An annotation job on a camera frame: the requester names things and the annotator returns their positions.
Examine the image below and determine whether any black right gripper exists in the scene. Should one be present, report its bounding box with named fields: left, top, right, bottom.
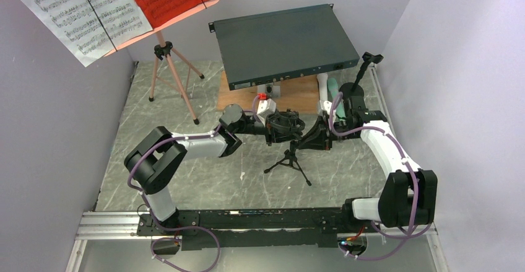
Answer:
left=298, top=116, right=357, bottom=151

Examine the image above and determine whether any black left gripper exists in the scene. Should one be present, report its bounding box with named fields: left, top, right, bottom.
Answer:
left=234, top=108, right=302, bottom=146

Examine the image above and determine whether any black tripod mic stand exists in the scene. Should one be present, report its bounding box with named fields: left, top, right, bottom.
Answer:
left=263, top=108, right=313, bottom=187

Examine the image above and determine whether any mint green microphone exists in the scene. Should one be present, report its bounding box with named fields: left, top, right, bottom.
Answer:
left=327, top=77, right=345, bottom=121

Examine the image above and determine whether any white microphone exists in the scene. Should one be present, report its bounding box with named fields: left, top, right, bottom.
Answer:
left=316, top=72, right=328, bottom=103

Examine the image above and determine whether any black round-base mic stand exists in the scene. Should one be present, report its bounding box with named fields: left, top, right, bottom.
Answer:
left=339, top=51, right=384, bottom=100

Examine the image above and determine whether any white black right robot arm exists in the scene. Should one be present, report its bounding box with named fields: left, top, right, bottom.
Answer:
left=301, top=100, right=438, bottom=232

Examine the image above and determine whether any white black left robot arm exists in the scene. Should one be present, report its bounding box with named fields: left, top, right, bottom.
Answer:
left=124, top=104, right=305, bottom=235

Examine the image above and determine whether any wooden board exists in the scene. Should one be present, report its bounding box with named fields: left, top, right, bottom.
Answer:
left=216, top=70, right=321, bottom=115

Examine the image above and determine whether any pink music stand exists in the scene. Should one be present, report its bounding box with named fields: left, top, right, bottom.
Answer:
left=117, top=0, right=220, bottom=125

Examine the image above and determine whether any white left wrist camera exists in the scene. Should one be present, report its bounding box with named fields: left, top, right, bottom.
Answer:
left=252, top=93, right=277, bottom=121

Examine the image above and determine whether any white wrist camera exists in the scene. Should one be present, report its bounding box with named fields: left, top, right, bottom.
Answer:
left=252, top=93, right=277, bottom=121
left=317, top=100, right=337, bottom=118

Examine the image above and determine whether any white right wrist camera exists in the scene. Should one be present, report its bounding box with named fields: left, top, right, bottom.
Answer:
left=317, top=100, right=337, bottom=118

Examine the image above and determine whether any grey unit support bracket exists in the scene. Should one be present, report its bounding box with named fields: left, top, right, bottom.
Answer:
left=257, top=82, right=281, bottom=99

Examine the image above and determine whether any dark rack-mount audio unit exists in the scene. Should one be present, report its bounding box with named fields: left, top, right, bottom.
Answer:
left=208, top=4, right=360, bottom=90

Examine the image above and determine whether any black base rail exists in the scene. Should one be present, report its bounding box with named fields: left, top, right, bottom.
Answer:
left=136, top=206, right=368, bottom=251

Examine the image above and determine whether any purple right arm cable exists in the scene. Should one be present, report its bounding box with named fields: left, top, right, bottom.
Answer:
left=327, top=91, right=433, bottom=262

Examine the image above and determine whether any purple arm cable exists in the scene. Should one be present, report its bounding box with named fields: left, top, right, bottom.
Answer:
left=126, top=95, right=267, bottom=193
left=327, top=91, right=433, bottom=262

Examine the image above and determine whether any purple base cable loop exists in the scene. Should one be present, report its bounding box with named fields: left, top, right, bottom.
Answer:
left=150, top=227, right=222, bottom=272

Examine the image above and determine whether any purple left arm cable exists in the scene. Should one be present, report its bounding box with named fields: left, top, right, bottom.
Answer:
left=126, top=95, right=267, bottom=193

